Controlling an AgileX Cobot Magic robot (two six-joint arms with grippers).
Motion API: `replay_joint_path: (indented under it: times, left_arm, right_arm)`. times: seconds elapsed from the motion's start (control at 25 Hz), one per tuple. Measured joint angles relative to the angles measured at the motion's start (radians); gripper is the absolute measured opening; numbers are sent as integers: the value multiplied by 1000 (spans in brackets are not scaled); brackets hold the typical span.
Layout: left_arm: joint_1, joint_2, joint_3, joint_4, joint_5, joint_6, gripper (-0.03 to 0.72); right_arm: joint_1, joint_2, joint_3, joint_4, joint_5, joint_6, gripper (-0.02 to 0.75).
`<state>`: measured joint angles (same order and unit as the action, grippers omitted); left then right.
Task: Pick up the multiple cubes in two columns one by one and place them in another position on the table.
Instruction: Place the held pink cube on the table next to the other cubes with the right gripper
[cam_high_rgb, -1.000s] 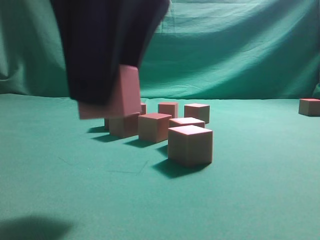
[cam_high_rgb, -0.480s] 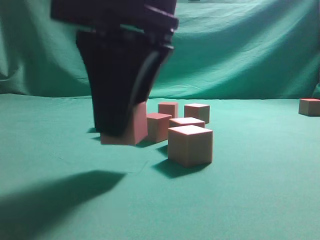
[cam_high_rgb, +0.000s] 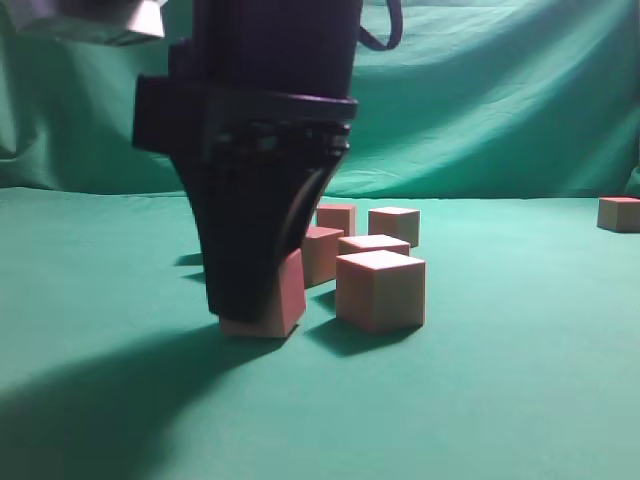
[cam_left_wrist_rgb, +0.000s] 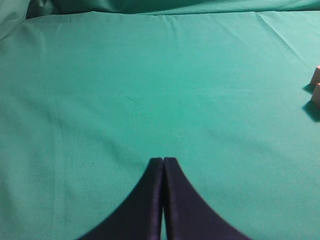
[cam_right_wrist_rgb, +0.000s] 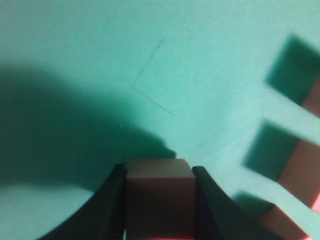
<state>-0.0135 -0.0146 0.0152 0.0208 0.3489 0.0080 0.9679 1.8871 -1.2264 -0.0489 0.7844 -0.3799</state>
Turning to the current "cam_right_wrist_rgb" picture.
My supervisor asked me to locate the red wooden cube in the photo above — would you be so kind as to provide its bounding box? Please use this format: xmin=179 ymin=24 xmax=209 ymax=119
xmin=258 ymin=205 xmax=312 ymax=240

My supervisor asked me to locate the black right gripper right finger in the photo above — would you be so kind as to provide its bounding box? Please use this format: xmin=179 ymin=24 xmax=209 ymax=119
xmin=192 ymin=166 xmax=275 ymax=240

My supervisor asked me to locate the red cube carried aloft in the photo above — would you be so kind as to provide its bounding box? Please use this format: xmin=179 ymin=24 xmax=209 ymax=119
xmin=278 ymin=140 xmax=320 ymax=213

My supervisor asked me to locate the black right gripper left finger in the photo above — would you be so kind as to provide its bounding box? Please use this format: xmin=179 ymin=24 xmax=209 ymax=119
xmin=40 ymin=164 xmax=127 ymax=240

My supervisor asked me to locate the green cloth backdrop and cover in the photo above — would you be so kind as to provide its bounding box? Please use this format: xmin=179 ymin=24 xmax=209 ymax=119
xmin=0 ymin=0 xmax=320 ymax=240

